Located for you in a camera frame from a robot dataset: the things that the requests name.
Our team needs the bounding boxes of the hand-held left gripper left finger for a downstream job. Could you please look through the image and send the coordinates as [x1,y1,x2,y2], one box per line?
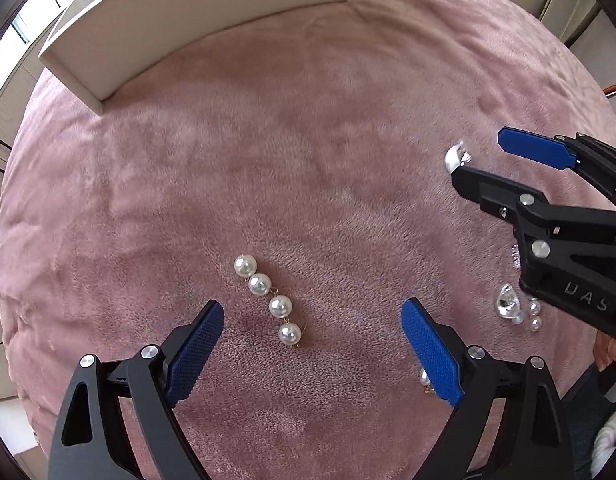
[48,300,225,480]

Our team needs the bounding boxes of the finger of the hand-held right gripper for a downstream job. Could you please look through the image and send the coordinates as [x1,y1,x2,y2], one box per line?
[450,163,616,347]
[497,127,616,211]

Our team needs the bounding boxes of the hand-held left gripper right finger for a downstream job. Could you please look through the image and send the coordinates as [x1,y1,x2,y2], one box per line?
[400,297,577,480]

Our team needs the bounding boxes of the silver drop earring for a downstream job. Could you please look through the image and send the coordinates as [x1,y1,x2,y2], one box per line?
[444,143,473,173]

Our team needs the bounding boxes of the four-pearl hair clip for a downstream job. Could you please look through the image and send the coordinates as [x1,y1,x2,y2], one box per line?
[233,254,304,349]

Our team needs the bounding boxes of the white jewelry box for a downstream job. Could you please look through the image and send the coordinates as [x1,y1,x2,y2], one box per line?
[38,0,361,115]

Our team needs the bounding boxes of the crystal and pearl earring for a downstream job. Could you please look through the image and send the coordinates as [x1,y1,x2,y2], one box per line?
[495,283,544,333]

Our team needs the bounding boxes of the pink plush blanket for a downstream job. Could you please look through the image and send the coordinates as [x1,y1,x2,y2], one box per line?
[0,0,616,480]

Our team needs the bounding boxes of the white and green cloth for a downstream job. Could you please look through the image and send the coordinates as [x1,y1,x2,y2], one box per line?
[591,394,616,478]

